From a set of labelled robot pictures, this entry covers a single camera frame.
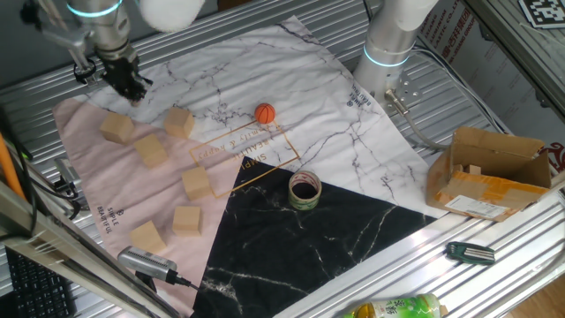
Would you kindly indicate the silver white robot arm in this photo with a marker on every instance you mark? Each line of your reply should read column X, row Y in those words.
column 388, row 40

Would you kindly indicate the green tea bottle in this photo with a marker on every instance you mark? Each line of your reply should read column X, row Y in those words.
column 397, row 308

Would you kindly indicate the orange pole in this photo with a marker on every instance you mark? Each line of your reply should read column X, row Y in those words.
column 9, row 168

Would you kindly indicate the marble pink black cloth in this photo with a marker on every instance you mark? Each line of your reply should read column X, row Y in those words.
column 309, row 88

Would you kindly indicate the black keyboard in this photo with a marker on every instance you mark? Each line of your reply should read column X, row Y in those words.
column 37, row 289

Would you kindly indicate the open cardboard box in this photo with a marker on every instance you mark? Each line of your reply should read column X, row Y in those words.
column 494, row 190

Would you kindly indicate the aluminium frame beam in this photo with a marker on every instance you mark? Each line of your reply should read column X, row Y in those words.
column 66, row 254
column 521, row 57

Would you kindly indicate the roll of clear tape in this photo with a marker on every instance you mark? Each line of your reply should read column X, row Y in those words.
column 295, row 201

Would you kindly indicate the thin metal pole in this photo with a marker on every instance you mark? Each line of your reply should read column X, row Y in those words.
column 81, row 59

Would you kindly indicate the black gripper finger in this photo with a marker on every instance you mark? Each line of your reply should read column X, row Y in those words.
column 140, row 84
column 125, row 94

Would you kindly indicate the green hex key set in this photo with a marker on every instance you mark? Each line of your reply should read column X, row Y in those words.
column 468, row 253

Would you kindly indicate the wooden cube block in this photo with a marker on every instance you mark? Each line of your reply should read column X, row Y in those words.
column 116, row 128
column 151, row 150
column 187, row 220
column 196, row 183
column 178, row 123
column 147, row 237

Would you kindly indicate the silver depth camera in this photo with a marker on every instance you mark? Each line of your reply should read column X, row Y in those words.
column 145, row 262

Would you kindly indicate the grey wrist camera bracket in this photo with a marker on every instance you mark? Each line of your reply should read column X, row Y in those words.
column 66, row 37

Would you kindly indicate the cardboard sheet with red print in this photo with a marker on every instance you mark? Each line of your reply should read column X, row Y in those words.
column 485, row 66

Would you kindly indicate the black pole clamp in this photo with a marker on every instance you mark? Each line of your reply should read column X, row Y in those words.
column 84, row 71

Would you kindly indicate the small wooden block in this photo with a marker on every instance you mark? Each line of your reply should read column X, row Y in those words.
column 473, row 169
column 457, row 168

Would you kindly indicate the small orange basketball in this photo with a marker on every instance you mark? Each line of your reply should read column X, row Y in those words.
column 265, row 113

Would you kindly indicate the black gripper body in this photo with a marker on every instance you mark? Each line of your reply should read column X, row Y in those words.
column 119, row 68

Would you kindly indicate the black white marker board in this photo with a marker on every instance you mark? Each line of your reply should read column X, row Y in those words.
column 543, row 12

